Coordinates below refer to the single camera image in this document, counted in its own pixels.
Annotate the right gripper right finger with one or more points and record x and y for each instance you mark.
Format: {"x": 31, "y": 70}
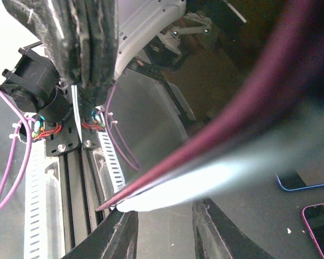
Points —
{"x": 216, "y": 236}

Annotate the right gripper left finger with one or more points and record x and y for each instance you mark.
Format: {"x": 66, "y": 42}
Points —
{"x": 115, "y": 237}

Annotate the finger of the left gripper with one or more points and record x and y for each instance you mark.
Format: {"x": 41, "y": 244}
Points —
{"x": 63, "y": 27}
{"x": 103, "y": 34}

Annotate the blue phone case with phone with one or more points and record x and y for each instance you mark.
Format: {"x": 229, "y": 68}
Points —
{"x": 277, "y": 152}

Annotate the blue phone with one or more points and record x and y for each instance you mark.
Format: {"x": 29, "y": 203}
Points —
{"x": 292, "y": 182}

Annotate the purple phone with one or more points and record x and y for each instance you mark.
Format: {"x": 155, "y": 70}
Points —
{"x": 313, "y": 217}

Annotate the magenta phone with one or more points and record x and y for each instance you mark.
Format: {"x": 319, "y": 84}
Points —
{"x": 291, "y": 64}

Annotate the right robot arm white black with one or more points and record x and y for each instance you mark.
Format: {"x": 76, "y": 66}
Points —
{"x": 33, "y": 86}

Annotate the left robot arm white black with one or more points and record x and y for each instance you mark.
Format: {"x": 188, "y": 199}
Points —
{"x": 139, "y": 23}

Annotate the black aluminium rail base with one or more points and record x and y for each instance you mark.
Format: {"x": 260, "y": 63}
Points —
{"x": 81, "y": 189}

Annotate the white slotted cable duct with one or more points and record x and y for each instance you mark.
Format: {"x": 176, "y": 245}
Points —
{"x": 44, "y": 225}

